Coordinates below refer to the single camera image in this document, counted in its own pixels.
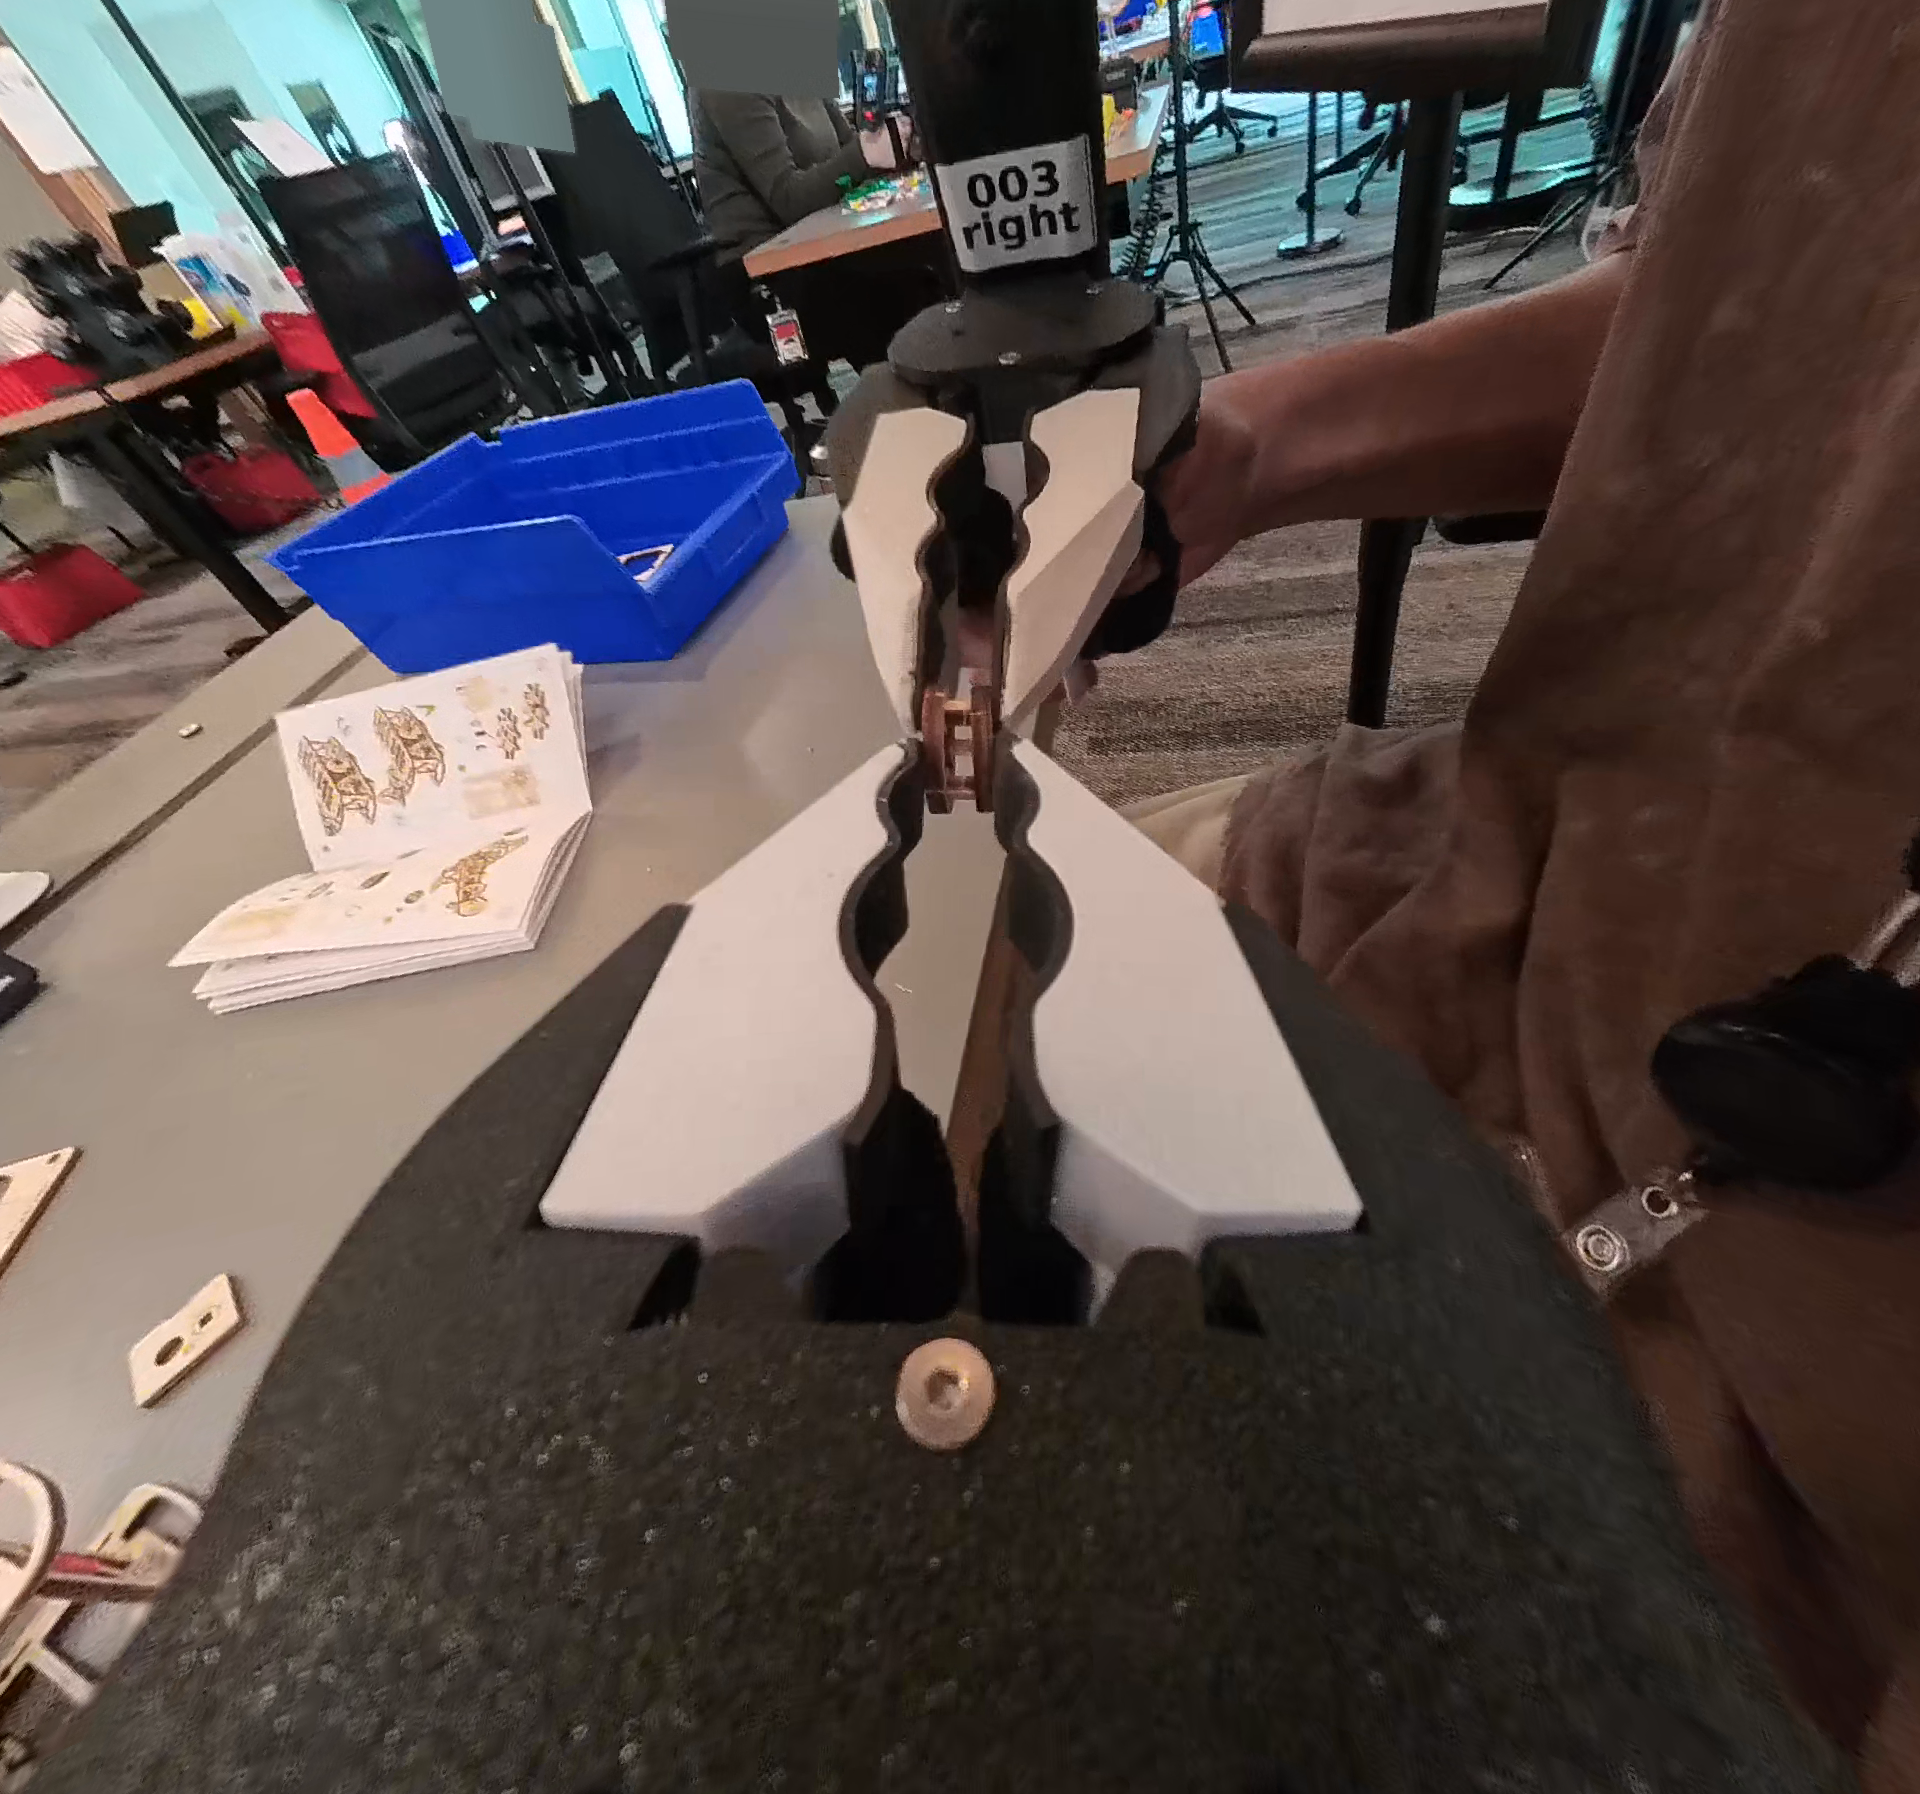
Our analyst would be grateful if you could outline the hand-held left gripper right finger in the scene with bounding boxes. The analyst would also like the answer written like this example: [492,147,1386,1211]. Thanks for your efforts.
[983,740,1368,1278]

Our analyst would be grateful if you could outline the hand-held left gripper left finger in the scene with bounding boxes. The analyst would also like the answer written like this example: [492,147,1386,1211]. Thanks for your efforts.
[535,740,925,1271]

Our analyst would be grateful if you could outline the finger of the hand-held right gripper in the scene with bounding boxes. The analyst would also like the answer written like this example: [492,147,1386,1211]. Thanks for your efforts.
[832,405,985,746]
[983,389,1154,743]

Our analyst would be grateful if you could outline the small wooden model part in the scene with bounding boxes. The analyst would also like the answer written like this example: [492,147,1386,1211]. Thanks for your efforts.
[918,684,1004,818]

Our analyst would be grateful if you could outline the person's right forearm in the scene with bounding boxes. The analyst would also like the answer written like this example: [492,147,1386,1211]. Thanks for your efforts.
[1267,249,1643,547]

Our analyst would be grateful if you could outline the grey desk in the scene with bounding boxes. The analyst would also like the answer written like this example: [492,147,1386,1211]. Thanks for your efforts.
[0,493,1060,1794]

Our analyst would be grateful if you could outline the person's right hand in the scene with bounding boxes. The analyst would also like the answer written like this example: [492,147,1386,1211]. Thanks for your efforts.
[1128,366,1308,611]

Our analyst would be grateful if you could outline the wooden background table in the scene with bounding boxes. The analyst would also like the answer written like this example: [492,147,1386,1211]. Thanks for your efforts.
[742,83,1171,285]

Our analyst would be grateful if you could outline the black tripod light stand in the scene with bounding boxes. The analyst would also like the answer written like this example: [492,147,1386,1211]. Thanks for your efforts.
[1137,0,1259,374]

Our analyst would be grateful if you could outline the person's tan pants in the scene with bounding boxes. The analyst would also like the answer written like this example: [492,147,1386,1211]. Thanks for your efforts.
[1121,770,1253,851]

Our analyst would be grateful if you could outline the white instruction booklet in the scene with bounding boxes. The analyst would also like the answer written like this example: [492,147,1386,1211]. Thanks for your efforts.
[169,646,595,1016]

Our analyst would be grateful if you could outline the blue plastic bin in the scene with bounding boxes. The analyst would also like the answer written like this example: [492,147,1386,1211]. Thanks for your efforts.
[270,378,800,676]

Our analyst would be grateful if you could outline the black office chair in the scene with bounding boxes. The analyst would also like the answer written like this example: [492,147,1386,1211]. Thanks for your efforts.
[260,152,524,464]

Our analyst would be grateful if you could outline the orange traffic cone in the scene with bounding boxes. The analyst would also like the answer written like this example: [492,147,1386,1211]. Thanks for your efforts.
[284,389,394,508]

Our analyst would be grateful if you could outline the black badge reel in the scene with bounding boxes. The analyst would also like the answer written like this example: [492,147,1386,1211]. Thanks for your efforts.
[1560,849,1920,1294]

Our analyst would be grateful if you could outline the small wooden plate with holes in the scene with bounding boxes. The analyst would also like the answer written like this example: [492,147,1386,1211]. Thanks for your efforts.
[127,1273,244,1410]

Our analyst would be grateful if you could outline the person's brown shirt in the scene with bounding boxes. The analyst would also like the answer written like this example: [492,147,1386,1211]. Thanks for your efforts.
[1221,0,1920,1794]

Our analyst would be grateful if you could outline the wooden sheet corner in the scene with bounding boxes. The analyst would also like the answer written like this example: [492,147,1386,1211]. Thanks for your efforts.
[0,1145,81,1280]

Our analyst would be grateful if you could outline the wooden side table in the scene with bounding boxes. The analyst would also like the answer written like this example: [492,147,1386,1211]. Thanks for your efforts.
[0,325,297,637]

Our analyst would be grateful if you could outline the black pole stand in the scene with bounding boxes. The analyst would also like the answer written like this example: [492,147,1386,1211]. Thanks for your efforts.
[13,0,292,268]

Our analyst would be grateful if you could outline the wooden ring part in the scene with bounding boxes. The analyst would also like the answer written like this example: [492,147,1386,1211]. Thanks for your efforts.
[0,1461,64,1667]

